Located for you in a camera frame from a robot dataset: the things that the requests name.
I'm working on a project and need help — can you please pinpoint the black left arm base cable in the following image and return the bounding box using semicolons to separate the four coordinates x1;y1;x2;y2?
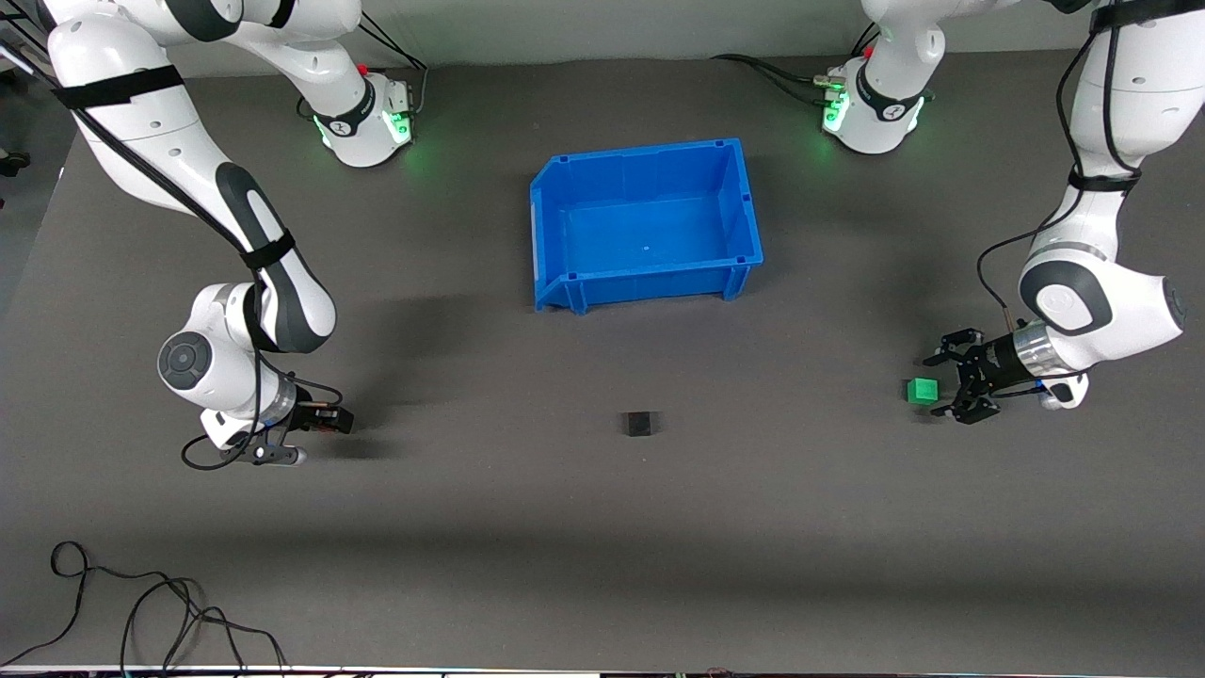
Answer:
711;54;844;106

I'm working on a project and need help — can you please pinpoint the black right arm base cable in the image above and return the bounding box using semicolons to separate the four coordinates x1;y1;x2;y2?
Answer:
358;14;429;119

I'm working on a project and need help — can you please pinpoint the thin black loose cable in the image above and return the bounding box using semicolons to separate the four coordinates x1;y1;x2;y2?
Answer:
0;541;289;675

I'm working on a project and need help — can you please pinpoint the black arm base cable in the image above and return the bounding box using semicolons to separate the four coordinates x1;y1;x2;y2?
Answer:
711;54;844;106
358;14;429;119

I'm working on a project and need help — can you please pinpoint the blue plastic storage bin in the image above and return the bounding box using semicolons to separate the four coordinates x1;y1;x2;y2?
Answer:
529;138;764;315

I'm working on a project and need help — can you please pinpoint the aluminium frame rail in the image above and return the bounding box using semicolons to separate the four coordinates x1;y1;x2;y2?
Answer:
0;24;46;78

